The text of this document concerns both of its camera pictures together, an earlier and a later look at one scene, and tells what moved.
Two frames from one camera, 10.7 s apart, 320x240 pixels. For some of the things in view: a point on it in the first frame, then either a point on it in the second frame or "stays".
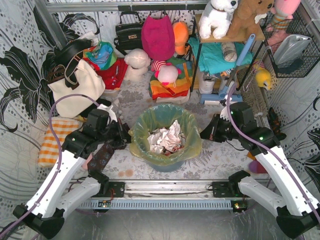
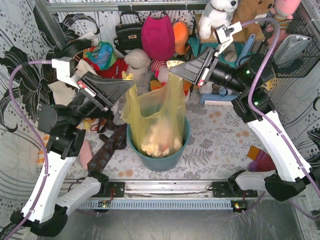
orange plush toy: (181, 32) stays
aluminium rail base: (208, 195) stays
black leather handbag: (129, 36) stays
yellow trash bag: (156, 117) → (158, 117)
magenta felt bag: (158, 37) stays
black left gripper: (121, 133) → (92, 97)
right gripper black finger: (210, 132) → (196, 69)
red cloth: (113, 76) stays
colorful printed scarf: (103, 54) stays
